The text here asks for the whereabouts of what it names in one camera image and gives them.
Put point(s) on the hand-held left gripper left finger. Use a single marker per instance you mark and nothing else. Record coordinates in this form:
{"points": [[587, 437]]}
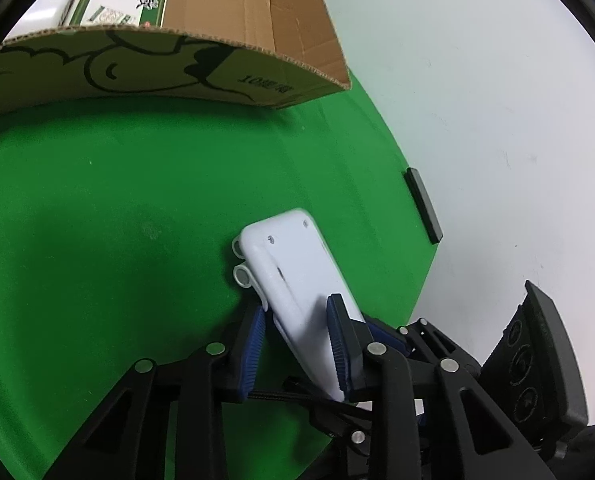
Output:
{"points": [[252, 350]]}

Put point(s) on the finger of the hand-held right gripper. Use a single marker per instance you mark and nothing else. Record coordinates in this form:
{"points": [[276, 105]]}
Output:
{"points": [[342, 422], [427, 340]]}

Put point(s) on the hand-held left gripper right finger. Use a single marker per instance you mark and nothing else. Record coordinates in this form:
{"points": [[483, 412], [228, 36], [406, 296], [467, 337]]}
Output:
{"points": [[335, 345]]}

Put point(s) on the white hinged plastic case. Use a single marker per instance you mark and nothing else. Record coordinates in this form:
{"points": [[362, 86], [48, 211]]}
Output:
{"points": [[292, 270]]}

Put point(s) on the wide cardboard box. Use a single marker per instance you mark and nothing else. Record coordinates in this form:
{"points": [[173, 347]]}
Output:
{"points": [[127, 75]]}

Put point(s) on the white rounded case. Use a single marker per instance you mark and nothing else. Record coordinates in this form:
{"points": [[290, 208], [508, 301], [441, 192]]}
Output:
{"points": [[47, 10]]}

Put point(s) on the black bar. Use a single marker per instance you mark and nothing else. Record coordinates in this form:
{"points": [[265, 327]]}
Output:
{"points": [[422, 205]]}

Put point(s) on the green table cloth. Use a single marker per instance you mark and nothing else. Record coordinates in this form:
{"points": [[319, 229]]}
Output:
{"points": [[102, 185]]}

